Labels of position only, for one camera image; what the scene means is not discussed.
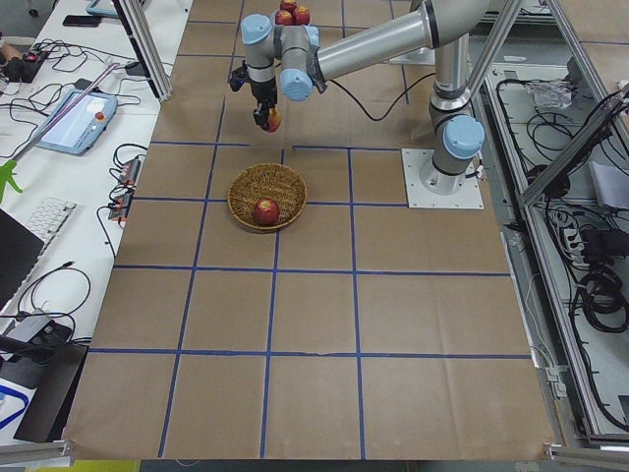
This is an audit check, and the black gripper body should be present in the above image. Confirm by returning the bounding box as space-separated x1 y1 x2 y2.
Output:
228 60 277 124

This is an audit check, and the red yellow apple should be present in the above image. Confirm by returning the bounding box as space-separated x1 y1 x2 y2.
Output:
262 108 282 133

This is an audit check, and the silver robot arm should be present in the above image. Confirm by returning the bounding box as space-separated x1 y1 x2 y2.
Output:
229 1 521 196

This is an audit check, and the brown wicker basket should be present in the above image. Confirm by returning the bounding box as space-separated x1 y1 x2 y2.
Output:
227 163 307 232

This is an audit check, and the red apple plate front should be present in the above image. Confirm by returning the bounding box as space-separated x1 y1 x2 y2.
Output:
274 10 295 26

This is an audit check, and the red apple plate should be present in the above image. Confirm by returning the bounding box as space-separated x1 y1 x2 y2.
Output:
292 5 311 26
274 10 295 26
280 0 298 13

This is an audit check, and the red apple plate left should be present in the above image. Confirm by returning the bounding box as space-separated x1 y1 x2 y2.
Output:
292 5 311 26

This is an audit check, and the red apple plate top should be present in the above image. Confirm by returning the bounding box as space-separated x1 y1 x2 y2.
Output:
280 0 298 13

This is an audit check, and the dark red apple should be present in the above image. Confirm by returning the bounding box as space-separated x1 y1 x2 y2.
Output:
253 198 280 226

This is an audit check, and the blue teach pendant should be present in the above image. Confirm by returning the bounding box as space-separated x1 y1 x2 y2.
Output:
36 91 118 155

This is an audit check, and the black smartphone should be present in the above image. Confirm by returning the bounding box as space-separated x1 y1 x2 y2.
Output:
62 15 101 28

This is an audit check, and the white keyboard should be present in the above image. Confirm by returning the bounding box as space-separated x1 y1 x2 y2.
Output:
25 197 78 256

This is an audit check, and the green grabber stick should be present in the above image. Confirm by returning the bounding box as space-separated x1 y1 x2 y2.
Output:
1 62 120 198

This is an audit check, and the black laptop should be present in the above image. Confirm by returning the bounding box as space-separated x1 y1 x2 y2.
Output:
0 210 44 308

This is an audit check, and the black braided cable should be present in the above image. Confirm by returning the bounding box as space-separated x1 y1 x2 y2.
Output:
327 78 435 122

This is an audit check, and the aluminium frame post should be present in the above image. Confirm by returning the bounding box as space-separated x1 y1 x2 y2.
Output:
113 0 173 102

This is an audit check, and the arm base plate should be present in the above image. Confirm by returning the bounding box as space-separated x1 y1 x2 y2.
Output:
401 148 485 210

